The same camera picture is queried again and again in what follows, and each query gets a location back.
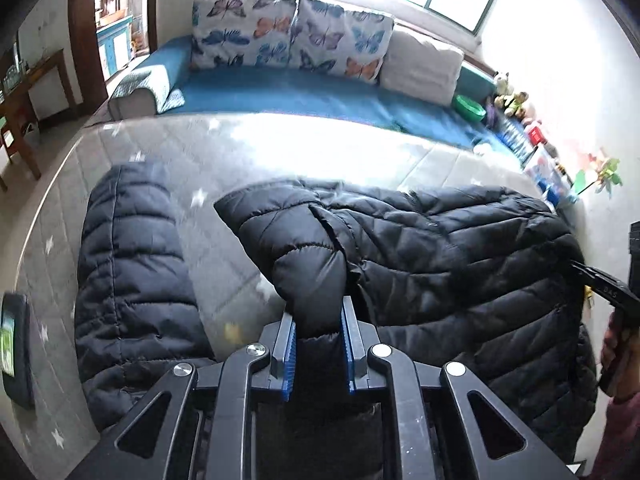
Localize green plastic bowl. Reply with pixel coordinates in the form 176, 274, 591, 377
452, 94, 487, 121

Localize black puffer jacket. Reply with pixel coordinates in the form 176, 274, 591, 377
74, 162, 598, 480

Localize folded teal patterned quilt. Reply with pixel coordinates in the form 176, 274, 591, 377
109, 66, 186, 121

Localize blue striped box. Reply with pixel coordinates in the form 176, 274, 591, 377
500, 117, 533, 161

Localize clear plastic storage box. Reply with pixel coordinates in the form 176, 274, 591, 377
525, 145, 576, 206

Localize teal cushion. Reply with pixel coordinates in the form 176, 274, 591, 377
459, 60, 498, 103

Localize brown plush bear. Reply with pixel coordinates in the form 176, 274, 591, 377
502, 91, 530, 118

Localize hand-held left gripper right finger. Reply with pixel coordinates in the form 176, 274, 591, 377
341, 296, 576, 480

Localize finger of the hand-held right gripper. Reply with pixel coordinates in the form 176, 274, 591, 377
569, 259, 640, 317

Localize wooden table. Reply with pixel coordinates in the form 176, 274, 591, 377
0, 50, 81, 181

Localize blue sofa cover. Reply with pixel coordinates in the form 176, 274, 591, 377
107, 35, 531, 161

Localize butterfly print pillow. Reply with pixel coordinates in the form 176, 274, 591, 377
189, 0, 298, 71
289, 0, 395, 83

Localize white pillow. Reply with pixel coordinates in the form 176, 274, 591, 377
379, 25, 465, 107

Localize colourful pinwheel toy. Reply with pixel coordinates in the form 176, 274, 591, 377
572, 157, 623, 196

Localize brown wooden door frame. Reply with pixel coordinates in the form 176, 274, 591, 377
67, 0, 108, 96

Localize person's right hand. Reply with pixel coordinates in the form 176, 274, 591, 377
600, 312, 640, 402

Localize person's right forearm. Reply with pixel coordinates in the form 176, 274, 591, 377
592, 390, 640, 480

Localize black smartphone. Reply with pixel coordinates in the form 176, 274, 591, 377
0, 292, 36, 408

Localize blue cabinet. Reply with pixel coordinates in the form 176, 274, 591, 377
96, 12, 135, 73

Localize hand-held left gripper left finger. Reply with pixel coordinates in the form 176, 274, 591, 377
65, 310, 301, 480

